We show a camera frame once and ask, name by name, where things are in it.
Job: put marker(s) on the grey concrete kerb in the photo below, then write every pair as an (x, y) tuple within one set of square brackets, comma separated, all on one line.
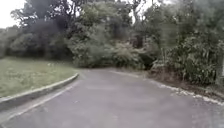
[(40, 90)]

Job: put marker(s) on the strip of earth and leaves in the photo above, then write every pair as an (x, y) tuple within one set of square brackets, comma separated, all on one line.
[(190, 87)]

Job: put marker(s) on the grass lawn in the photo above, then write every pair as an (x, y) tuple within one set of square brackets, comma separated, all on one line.
[(26, 75)]

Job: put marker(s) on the wood of trees and bushes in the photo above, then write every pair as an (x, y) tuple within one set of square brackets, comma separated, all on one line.
[(110, 36)]

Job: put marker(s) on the grey asphalt road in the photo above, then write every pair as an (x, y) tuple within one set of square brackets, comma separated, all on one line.
[(113, 103)]

